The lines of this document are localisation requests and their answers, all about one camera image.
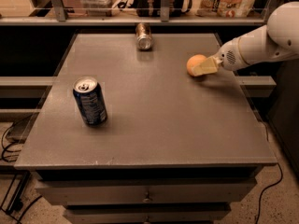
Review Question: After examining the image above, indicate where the lower drawer with knob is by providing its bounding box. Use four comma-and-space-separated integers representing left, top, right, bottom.
64, 203, 231, 224

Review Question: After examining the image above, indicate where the black cable right floor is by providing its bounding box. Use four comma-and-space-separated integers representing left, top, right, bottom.
254, 162, 284, 224

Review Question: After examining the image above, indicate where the grey drawer cabinet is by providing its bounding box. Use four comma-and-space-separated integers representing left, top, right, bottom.
16, 34, 276, 210

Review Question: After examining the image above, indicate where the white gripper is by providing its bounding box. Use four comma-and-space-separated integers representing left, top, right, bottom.
201, 38, 248, 75

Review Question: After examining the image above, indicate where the metal shelf rail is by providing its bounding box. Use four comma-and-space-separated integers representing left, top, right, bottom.
0, 0, 288, 26

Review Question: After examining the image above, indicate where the orange soda can lying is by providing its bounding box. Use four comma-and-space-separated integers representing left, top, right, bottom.
135, 22, 153, 50

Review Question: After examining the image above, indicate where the dark bag on shelf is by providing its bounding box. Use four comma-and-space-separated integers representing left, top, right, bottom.
132, 0, 192, 17

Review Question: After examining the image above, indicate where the black cables left floor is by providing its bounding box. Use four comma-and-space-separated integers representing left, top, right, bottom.
0, 115, 34, 163

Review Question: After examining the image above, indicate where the drawer with knob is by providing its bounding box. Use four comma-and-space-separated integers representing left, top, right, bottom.
64, 203, 231, 224
36, 178, 256, 206

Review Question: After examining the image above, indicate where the orange fruit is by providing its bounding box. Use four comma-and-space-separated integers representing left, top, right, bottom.
186, 54, 206, 77

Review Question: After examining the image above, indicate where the upper drawer with knob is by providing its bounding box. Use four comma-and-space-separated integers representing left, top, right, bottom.
36, 178, 256, 206

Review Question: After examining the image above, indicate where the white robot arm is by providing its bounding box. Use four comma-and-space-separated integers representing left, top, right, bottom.
187, 1, 299, 77

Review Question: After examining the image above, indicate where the blue soda can upright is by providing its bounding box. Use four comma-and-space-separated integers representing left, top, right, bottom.
73, 77, 107, 126

